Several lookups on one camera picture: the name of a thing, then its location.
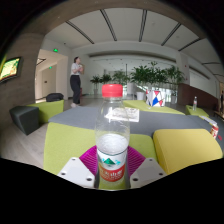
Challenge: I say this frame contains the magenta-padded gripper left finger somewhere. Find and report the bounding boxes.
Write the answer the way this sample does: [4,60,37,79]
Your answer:
[57,144,100,189]

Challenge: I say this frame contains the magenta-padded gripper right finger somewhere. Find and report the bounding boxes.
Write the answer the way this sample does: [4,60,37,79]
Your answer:
[126,145,168,190]

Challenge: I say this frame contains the red-capped clear water bottle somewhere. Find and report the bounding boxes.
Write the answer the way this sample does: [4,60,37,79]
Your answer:
[94,83,131,191]

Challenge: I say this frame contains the white printed magazine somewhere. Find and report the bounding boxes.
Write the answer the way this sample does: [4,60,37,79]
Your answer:
[104,107,140,123]

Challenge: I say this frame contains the lime green ottoman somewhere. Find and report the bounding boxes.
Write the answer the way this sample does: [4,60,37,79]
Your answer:
[27,99,65,124]

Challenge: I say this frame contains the red blue white geometric box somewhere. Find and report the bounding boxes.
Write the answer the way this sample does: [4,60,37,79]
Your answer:
[145,89,166,108]

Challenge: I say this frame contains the black bag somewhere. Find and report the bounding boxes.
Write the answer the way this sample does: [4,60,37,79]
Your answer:
[45,92,65,103]

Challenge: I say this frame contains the white booklet with yellow corner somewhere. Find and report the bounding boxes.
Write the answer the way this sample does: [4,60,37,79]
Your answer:
[200,115,218,126]

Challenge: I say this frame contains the person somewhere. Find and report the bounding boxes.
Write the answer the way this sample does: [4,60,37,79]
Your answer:
[69,56,84,108]

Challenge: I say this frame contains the group of potted green plants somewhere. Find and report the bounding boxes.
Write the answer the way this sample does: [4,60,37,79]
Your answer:
[89,60,186,98]

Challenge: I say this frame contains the wall-mounted display screen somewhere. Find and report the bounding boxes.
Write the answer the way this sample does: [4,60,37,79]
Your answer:
[0,56,23,84]

